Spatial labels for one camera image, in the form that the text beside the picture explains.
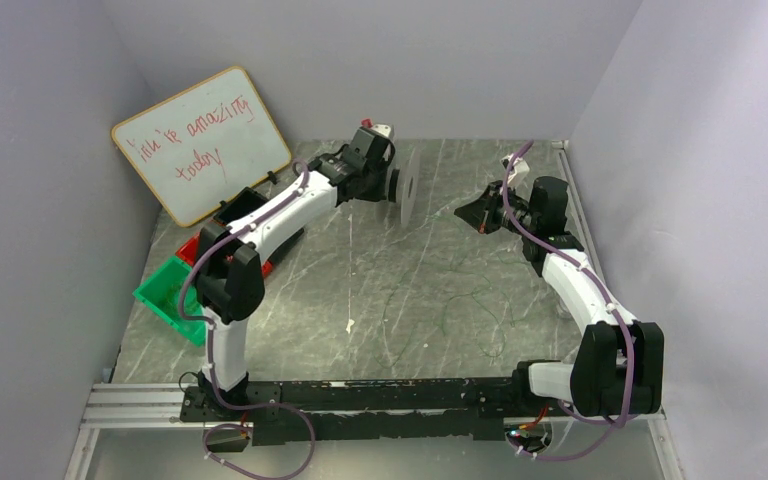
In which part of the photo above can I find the white perforated filament spool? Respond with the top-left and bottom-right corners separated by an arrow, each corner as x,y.
385,148 -> 420,226

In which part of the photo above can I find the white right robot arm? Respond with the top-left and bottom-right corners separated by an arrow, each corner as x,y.
454,176 -> 664,421

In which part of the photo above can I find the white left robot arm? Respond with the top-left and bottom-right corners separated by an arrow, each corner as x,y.
182,124 -> 395,407

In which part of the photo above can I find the black storage bin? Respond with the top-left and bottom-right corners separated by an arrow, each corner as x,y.
214,186 -> 306,260

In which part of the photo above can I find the whiteboard with red writing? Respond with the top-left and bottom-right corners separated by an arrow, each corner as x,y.
111,66 -> 291,227

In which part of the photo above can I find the red storage bin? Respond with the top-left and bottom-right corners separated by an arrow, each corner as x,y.
175,233 -> 275,278

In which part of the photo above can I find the green storage bin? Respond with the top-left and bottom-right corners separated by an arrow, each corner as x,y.
133,256 -> 206,347

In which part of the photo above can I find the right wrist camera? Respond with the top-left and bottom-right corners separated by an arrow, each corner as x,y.
501,154 -> 530,190

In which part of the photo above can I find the green cable coil in bin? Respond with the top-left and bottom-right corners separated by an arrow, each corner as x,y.
162,284 -> 190,319

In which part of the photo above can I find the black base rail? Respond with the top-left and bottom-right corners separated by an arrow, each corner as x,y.
180,373 -> 560,446

